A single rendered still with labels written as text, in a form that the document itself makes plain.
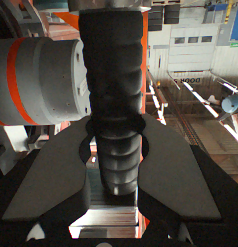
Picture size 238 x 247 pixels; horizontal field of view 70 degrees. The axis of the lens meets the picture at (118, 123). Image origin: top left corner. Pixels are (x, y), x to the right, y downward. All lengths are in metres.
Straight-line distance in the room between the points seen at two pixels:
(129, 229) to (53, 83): 0.19
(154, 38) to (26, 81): 11.17
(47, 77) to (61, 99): 0.03
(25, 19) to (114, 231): 0.51
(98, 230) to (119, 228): 0.02
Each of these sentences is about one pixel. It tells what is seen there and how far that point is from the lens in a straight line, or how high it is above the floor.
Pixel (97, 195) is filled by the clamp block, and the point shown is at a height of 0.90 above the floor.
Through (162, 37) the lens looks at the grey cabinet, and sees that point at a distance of 11.43.
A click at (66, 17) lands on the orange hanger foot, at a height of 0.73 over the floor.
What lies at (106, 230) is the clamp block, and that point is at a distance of 0.18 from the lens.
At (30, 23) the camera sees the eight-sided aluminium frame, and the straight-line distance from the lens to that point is 0.57.
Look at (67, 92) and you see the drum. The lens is 0.24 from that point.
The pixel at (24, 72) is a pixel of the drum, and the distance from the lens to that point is 0.26.
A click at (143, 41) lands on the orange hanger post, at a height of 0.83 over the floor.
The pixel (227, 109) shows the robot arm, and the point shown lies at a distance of 0.95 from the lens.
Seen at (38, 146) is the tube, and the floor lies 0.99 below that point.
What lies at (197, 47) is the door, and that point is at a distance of 14.13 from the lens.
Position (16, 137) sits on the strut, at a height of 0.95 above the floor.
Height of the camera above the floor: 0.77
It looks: 30 degrees up
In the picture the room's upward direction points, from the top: 177 degrees clockwise
